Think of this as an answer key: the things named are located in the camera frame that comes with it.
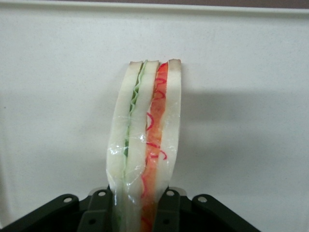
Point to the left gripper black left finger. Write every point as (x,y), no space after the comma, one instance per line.
(60,215)

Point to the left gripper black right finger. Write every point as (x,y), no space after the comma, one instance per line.
(198,217)

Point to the plastic-wrapped toy sandwich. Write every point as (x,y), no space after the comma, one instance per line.
(135,149)

